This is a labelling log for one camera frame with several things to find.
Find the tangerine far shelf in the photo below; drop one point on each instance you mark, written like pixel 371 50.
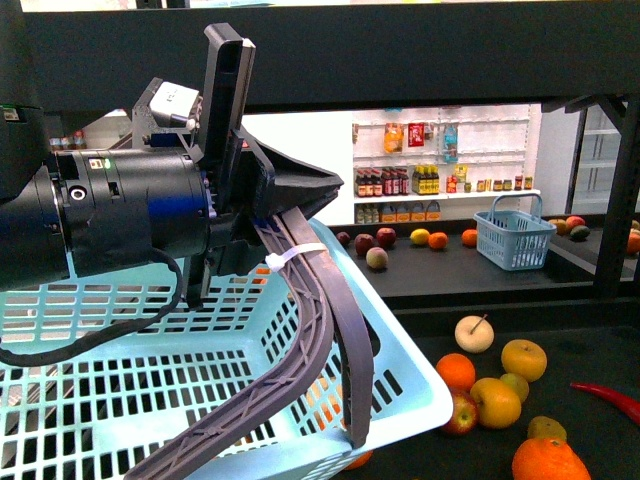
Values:
pixel 438 241

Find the small blue basket far shelf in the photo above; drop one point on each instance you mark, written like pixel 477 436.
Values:
pixel 512 239

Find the small tangerine centre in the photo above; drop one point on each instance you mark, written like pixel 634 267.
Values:
pixel 457 371

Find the black shelf post right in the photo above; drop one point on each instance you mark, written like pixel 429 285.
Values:
pixel 623 112

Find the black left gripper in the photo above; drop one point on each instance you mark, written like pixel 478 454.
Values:
pixel 271 181

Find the dark plum far shelf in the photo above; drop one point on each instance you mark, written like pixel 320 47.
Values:
pixel 343 238

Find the yellow lemon far shelf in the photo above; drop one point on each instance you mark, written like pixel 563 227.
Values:
pixel 420 237

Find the brown kiwi upper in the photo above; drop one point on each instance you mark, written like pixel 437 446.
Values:
pixel 518 384

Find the brown kiwi lower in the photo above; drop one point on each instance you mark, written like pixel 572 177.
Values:
pixel 546 427

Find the peach on far shelf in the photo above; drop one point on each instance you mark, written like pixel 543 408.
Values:
pixel 377 258

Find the brown kiwi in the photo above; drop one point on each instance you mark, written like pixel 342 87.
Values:
pixel 518 384
pixel 546 427

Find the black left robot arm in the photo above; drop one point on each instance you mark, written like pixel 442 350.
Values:
pixel 192 186

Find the orange beside small basket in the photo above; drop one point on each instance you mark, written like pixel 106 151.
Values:
pixel 469 238

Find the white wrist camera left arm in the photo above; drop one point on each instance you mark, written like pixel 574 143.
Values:
pixel 165 115

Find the dark red apple far right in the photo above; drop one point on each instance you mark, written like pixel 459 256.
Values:
pixel 386 237

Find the large light blue basket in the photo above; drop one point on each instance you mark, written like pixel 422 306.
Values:
pixel 98 415

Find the dark red apple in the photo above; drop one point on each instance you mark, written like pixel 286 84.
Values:
pixel 363 243
pixel 386 237

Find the white wall shelf with bottles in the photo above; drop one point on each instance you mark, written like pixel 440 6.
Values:
pixel 429 164

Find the white round pear with stem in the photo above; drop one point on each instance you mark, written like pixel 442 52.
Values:
pixel 474 334

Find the large orange front centre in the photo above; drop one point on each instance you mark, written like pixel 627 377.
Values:
pixel 547 458

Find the dark red apple far left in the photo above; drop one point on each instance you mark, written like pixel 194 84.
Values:
pixel 363 243

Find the red chili pepper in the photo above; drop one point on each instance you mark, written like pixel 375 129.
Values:
pixel 627 405

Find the white zip tie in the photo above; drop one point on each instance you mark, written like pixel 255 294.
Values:
pixel 276 262

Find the red yellow apple centre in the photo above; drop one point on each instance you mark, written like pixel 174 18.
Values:
pixel 465 415

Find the golden apple upper right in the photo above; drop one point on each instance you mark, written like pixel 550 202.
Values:
pixel 525 358

